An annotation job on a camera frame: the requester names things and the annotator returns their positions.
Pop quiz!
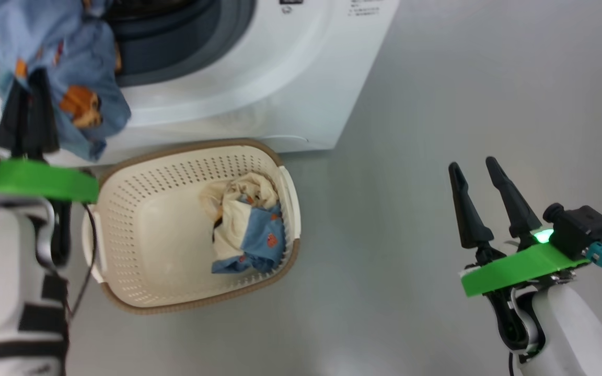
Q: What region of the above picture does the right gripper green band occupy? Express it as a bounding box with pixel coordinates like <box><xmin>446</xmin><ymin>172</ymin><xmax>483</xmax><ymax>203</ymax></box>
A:
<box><xmin>448</xmin><ymin>156</ymin><xmax>592</xmax><ymax>298</ymax></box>

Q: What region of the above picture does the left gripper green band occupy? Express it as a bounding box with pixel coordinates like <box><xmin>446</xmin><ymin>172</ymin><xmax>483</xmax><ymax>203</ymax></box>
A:
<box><xmin>0</xmin><ymin>68</ymin><xmax>99</xmax><ymax>204</ymax></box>

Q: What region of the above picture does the blue printed shirt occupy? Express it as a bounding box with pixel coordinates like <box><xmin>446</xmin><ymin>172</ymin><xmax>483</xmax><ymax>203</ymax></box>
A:
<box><xmin>0</xmin><ymin>0</ymin><xmax>132</xmax><ymax>161</ymax></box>

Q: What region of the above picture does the cream and blue garment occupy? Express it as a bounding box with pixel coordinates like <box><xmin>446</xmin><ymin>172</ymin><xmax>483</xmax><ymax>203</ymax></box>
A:
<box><xmin>198</xmin><ymin>172</ymin><xmax>287</xmax><ymax>276</ymax></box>

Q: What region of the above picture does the cream perforated laundry basket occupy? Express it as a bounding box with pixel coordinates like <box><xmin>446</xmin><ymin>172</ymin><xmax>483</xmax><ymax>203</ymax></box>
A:
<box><xmin>82</xmin><ymin>138</ymin><xmax>302</xmax><ymax>315</ymax></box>

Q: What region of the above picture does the grey rubber door seal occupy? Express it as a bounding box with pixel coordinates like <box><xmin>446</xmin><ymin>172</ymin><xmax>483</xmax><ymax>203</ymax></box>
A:
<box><xmin>101</xmin><ymin>0</ymin><xmax>257</xmax><ymax>88</ymax></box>

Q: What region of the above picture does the white front-load washing machine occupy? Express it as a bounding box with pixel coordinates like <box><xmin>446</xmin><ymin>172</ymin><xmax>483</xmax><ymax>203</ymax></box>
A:
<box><xmin>0</xmin><ymin>0</ymin><xmax>401</xmax><ymax>168</ymax></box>

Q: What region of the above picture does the round filter cover flap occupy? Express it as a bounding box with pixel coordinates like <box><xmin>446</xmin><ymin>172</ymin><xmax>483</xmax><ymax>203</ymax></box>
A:
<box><xmin>264</xmin><ymin>134</ymin><xmax>309</xmax><ymax>145</ymax></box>

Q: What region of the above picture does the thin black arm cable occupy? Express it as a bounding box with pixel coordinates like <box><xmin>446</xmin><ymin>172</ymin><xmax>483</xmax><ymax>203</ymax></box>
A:
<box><xmin>68</xmin><ymin>203</ymin><xmax>98</xmax><ymax>320</ymax></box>

